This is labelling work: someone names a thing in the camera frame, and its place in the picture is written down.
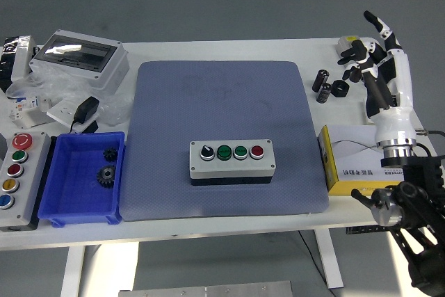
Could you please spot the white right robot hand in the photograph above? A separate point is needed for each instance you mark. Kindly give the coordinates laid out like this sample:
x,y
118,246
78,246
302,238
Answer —
x,y
396,119

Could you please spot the grey four-button control box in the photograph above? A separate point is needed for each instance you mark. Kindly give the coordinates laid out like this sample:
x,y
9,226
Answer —
x,y
229,168

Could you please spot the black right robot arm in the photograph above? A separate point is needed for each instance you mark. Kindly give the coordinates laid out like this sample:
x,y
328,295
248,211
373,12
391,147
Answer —
x,y
424,172

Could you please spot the grey five-button control box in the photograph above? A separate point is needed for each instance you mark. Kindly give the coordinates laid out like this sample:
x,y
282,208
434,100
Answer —
x,y
31,178

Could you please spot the yellow white carton box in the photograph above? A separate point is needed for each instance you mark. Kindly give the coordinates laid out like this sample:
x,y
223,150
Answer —
x,y
347,158

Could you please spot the black hex nut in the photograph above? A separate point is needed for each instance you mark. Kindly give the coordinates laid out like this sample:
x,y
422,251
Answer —
x,y
340,89

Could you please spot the black cylindrical capacitor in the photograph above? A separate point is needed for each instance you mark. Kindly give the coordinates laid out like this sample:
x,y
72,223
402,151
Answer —
x,y
324,93
320,81

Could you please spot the black table control panel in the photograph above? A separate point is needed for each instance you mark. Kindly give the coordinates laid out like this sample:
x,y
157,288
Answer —
x,y
361,230

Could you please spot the white table leg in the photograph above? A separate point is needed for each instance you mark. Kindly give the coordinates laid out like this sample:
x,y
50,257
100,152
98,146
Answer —
x,y
71,272
330,262

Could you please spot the grey-blue table mat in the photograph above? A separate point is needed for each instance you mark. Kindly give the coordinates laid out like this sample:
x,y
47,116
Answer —
x,y
174,102

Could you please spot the grey metal plate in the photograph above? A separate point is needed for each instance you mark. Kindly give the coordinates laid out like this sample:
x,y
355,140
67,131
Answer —
x,y
208,290

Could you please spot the small black gear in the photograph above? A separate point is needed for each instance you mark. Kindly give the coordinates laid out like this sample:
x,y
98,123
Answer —
x,y
110,154

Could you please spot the large black gear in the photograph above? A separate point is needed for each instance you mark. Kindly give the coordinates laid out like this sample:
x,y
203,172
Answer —
x,y
106,176

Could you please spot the grey distribution box clear lid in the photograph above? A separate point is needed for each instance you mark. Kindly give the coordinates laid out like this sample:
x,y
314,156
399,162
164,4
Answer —
x,y
104,71

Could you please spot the black power adapter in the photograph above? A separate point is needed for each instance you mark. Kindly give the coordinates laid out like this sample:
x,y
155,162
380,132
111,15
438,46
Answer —
x,y
86,107

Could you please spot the blue plastic bin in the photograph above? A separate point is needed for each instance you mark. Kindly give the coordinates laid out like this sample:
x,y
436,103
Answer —
x,y
73,189

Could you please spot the clear plastic bag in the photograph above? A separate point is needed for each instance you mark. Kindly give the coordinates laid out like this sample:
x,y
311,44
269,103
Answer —
x,y
59,85

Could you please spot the white circuit breaker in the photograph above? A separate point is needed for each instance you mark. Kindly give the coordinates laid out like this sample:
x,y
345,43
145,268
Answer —
x,y
26,111

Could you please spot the white rectangular box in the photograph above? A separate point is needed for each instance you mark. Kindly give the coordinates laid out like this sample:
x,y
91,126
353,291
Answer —
x,y
21,62

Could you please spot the black foil packet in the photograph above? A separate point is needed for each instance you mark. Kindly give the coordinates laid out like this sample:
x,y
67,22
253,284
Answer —
x,y
5,64

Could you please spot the grey red-green switch box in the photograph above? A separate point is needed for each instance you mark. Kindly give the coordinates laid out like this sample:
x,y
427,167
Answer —
x,y
344,44

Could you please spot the white wall socket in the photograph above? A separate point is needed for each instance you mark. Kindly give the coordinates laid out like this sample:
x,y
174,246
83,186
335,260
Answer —
x,y
60,111

